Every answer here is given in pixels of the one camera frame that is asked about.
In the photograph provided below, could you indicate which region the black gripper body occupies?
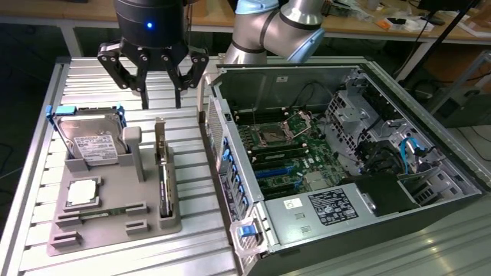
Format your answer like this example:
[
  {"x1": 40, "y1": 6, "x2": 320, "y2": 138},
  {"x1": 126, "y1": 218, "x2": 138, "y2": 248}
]
[{"x1": 114, "y1": 0, "x2": 189, "y2": 71}]

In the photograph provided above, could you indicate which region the open black PC case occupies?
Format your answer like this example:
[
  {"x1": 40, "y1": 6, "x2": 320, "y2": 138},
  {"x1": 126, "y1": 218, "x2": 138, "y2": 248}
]
[{"x1": 196, "y1": 56, "x2": 491, "y2": 276}]

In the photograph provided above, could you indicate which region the hard disk with blue rails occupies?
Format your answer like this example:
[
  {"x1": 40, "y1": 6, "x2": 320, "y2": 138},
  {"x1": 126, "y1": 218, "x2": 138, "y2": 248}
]
[{"x1": 45, "y1": 105, "x2": 129, "y2": 167}]

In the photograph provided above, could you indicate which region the CPU socket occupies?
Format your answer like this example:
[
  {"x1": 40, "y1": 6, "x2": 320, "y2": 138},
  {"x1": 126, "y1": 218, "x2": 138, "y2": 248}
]
[{"x1": 258, "y1": 126, "x2": 288, "y2": 147}]

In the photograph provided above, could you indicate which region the metal socket cover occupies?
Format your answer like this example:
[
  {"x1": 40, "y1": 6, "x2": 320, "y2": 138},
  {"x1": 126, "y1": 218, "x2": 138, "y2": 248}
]
[{"x1": 281, "y1": 110, "x2": 313, "y2": 133}]

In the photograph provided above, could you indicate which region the black RAM stick with label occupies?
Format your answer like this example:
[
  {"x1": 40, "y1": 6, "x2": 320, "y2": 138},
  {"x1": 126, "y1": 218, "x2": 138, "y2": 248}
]
[{"x1": 249, "y1": 146, "x2": 309, "y2": 162}]

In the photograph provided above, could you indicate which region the blue expansion slot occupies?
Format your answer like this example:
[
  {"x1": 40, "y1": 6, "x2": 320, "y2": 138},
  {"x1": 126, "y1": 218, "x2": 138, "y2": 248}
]
[{"x1": 254, "y1": 166, "x2": 304, "y2": 179}]

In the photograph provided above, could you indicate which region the silver CPU chip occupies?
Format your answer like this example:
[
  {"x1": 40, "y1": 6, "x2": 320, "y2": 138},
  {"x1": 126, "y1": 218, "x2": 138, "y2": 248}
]
[{"x1": 64, "y1": 179, "x2": 102, "y2": 208}]

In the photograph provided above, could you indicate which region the perforated silver drive cage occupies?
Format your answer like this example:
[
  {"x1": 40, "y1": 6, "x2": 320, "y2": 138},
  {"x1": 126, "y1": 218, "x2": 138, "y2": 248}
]
[{"x1": 324, "y1": 89, "x2": 391, "y2": 150}]

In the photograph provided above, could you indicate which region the green motherboard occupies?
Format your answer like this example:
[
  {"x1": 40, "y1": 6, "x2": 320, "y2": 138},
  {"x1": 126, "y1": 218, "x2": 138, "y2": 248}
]
[{"x1": 236, "y1": 110, "x2": 349, "y2": 202}]

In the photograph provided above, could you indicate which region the green RAM stick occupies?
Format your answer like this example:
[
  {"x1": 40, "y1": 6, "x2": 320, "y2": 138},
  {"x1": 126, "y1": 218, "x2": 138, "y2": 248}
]
[{"x1": 58, "y1": 203, "x2": 145, "y2": 220}]

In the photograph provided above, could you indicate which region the silver chipset heatsink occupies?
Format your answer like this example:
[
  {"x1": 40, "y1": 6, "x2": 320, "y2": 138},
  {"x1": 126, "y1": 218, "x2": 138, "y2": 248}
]
[{"x1": 304, "y1": 172, "x2": 330, "y2": 191}]

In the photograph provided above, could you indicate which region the grey plastic parts rack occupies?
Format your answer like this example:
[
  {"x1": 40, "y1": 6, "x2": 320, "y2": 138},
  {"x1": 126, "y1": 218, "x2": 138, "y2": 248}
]
[{"x1": 45, "y1": 126, "x2": 182, "y2": 256}]

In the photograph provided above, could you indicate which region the white plastic tray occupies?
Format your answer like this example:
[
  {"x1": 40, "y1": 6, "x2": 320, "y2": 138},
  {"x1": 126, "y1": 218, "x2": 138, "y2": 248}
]
[{"x1": 384, "y1": 16, "x2": 435, "y2": 32}]

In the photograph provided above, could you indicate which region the grey power supply unit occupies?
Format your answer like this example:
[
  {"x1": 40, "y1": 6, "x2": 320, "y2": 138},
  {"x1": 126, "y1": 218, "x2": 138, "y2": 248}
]
[{"x1": 264, "y1": 186, "x2": 378, "y2": 245}]

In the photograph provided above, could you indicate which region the black slanted stand pole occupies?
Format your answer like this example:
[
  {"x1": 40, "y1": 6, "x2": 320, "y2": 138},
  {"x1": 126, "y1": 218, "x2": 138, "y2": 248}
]
[{"x1": 395, "y1": 0, "x2": 483, "y2": 83}]

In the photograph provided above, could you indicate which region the black monitor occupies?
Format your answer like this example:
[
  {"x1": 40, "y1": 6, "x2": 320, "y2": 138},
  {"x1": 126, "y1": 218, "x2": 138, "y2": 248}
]
[{"x1": 416, "y1": 0, "x2": 480, "y2": 12}]

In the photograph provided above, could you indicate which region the dark grey cabinet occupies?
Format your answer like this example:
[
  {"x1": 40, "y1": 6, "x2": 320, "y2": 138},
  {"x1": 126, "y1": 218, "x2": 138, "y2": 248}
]
[{"x1": 436, "y1": 91, "x2": 491, "y2": 129}]

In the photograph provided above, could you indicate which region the silver disk bay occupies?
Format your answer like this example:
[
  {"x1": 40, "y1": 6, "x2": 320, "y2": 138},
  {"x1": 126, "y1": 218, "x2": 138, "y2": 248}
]
[{"x1": 396, "y1": 165, "x2": 467, "y2": 206}]

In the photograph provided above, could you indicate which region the wooden desk white frame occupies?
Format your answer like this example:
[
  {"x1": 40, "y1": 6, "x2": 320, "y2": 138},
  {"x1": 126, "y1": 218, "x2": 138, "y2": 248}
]
[{"x1": 0, "y1": 0, "x2": 491, "y2": 84}]

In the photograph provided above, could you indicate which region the blue disk wire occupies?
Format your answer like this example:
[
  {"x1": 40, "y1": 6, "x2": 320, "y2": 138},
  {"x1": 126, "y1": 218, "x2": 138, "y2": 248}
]
[{"x1": 397, "y1": 136, "x2": 427, "y2": 176}]

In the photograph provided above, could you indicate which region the black plastic air duct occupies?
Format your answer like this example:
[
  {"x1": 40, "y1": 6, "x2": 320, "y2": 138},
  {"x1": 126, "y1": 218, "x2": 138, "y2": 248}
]
[{"x1": 338, "y1": 174, "x2": 420, "y2": 218}]

